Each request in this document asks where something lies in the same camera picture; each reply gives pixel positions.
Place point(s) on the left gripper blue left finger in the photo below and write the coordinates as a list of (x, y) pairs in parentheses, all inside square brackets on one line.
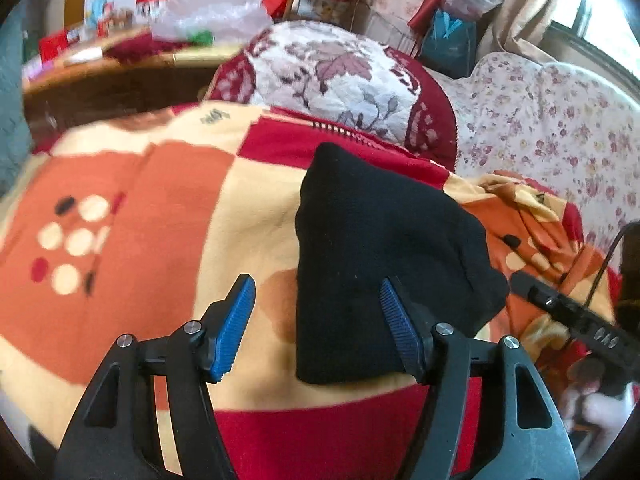
[(225, 323)]

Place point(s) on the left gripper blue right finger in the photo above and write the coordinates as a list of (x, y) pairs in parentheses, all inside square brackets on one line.
[(411, 330)]

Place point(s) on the black pants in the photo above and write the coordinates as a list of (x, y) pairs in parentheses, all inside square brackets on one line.
[(356, 225)]

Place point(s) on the right hand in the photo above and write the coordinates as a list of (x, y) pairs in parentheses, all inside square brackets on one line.
[(584, 405)]

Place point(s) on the red orange cream blanket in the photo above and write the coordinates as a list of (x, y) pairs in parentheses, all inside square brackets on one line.
[(135, 225)]

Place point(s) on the floral bed sheet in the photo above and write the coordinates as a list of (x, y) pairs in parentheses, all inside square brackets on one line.
[(563, 126)]

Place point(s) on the wooden desk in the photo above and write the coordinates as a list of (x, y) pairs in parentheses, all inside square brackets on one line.
[(82, 85)]

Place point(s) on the floral red white pillow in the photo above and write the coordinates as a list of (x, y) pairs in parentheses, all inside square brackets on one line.
[(324, 71)]

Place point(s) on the teal fleece garment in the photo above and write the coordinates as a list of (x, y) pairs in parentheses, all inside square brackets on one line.
[(15, 137)]

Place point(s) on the teal gift bag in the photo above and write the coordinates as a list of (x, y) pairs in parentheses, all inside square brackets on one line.
[(449, 46)]

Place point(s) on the dark red cloth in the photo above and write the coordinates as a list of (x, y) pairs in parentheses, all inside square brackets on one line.
[(137, 49)]

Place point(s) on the clear plastic bag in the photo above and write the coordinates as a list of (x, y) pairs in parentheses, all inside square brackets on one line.
[(222, 21)]

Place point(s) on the red box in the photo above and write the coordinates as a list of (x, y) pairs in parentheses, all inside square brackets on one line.
[(51, 46)]

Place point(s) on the beige curtain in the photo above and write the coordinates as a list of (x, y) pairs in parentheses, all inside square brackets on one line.
[(518, 28)]

